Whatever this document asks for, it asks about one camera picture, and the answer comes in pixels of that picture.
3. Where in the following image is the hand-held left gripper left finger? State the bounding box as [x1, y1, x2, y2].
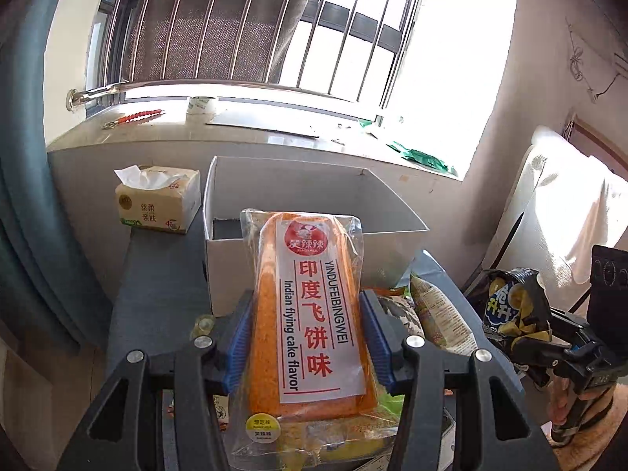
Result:
[56, 289, 257, 471]

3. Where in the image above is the steel window handrail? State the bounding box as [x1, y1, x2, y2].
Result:
[66, 77, 393, 109]

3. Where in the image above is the tissue pack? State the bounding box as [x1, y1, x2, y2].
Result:
[114, 164, 202, 235]

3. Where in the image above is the white cardboard box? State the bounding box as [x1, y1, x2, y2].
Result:
[202, 155, 430, 317]

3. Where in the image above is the person's right forearm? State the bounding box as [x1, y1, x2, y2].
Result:
[549, 387, 628, 464]

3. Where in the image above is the green plastic bag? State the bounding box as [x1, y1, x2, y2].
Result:
[385, 140, 459, 177]

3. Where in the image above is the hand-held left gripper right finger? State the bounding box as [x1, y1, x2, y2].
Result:
[359, 289, 560, 471]

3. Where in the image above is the grey printed snack packet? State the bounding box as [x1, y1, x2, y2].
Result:
[375, 288, 425, 341]

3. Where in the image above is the window with steel bars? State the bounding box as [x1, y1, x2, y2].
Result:
[86, 0, 442, 109]

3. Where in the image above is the yellow green snack packet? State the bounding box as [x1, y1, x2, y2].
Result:
[275, 395, 405, 469]

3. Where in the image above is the wooden door frame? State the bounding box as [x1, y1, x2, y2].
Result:
[562, 113, 628, 168]

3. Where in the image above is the white padded panel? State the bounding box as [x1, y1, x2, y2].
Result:
[491, 125, 628, 319]

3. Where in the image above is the clear jelly cup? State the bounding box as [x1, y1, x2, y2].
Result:
[193, 315, 217, 340]

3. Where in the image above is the green pea snack packet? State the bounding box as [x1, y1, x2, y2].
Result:
[409, 274, 476, 355]

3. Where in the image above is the dark blue chips bag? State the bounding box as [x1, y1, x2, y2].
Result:
[483, 267, 553, 354]

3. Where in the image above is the person's right hand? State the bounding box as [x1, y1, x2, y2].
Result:
[546, 378, 575, 435]

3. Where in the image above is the red handled tool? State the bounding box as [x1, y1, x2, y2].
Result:
[102, 108, 165, 131]

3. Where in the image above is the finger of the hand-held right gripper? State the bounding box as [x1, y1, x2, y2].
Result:
[544, 304, 590, 349]
[510, 336, 571, 388]

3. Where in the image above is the white printed snack packet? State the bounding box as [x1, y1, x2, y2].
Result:
[164, 392, 232, 433]

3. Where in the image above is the orange flatbread snack packet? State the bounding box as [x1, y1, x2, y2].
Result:
[230, 208, 396, 469]

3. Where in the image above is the blue curtain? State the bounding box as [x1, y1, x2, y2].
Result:
[0, 0, 116, 354]

